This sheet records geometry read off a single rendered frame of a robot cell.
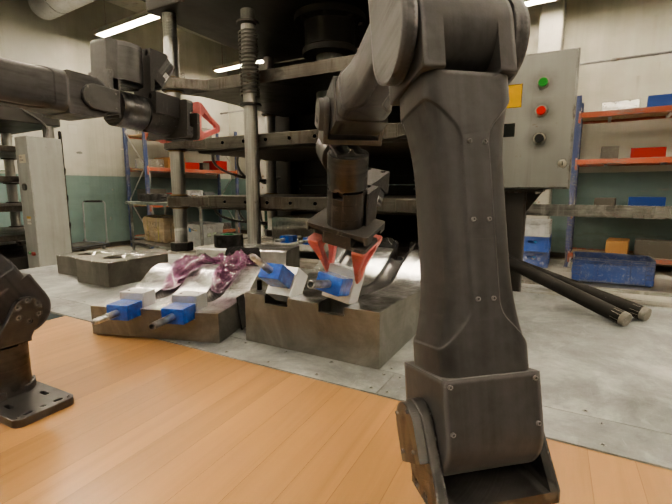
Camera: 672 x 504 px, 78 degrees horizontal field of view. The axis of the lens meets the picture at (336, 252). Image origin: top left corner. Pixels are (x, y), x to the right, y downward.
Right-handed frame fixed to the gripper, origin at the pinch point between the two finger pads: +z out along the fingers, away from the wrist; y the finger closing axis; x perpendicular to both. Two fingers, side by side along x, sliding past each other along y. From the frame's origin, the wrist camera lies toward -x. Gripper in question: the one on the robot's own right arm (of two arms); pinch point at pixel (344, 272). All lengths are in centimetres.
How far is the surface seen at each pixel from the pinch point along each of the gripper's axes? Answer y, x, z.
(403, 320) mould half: -9.1, -5.1, 9.5
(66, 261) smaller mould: 103, -7, 34
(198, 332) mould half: 22.7, 11.7, 13.8
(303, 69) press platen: 69, -93, -16
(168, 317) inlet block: 24.6, 15.6, 8.5
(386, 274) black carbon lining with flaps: 0.1, -19.3, 11.3
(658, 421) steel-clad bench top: -43.6, 2.3, 4.8
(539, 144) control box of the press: -18, -89, -2
